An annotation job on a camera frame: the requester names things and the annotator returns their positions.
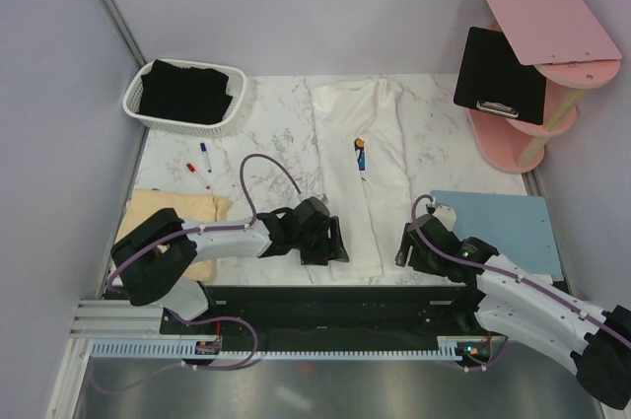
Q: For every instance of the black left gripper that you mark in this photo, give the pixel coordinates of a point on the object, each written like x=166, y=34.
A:
x=330, y=249

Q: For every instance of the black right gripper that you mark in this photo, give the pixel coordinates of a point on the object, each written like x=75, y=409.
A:
x=405, y=242

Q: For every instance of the white daisy print t shirt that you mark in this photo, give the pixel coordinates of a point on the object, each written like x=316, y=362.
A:
x=361, y=158

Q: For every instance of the cream t shirt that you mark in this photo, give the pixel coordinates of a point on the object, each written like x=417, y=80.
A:
x=204, y=208

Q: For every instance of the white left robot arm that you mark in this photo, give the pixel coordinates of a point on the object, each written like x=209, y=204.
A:
x=151, y=260

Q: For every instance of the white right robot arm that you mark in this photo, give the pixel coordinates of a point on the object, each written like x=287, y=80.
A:
x=593, y=344

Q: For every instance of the light blue mat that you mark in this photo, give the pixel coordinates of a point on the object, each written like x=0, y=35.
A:
x=518, y=225

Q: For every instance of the blue capped white marker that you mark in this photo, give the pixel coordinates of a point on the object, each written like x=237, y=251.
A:
x=206, y=157

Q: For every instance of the red capped white marker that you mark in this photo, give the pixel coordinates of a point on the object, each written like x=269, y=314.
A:
x=193, y=170

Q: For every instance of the pink tiered wooden shelf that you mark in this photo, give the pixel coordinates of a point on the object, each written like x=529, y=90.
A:
x=566, y=44

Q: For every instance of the white plastic laundry basket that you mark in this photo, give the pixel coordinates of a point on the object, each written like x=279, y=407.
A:
x=237, y=88

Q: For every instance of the black t shirt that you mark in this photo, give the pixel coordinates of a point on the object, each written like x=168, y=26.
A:
x=185, y=94

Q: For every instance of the black clipboard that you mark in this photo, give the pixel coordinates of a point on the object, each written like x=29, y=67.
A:
x=492, y=79

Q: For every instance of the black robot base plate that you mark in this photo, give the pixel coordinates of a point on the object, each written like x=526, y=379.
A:
x=341, y=316

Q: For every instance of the white slotted cable duct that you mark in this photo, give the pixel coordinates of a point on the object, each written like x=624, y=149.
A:
x=445, y=349

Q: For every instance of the aluminium frame rail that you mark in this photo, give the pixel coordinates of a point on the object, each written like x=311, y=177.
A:
x=96, y=319

